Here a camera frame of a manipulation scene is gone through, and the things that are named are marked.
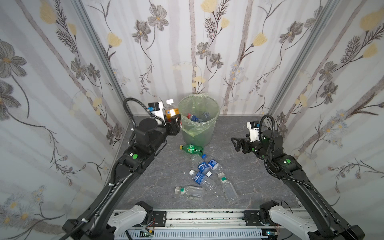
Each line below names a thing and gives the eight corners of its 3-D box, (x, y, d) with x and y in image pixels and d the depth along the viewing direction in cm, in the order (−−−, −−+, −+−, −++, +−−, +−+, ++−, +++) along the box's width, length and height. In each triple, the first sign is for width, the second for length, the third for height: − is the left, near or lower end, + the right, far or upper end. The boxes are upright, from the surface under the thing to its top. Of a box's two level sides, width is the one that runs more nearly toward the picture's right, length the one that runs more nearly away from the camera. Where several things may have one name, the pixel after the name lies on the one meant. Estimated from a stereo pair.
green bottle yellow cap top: (179, 152, 101) (179, 148, 96) (181, 147, 103) (180, 143, 99) (203, 156, 99) (203, 152, 95) (203, 150, 102) (204, 146, 98)
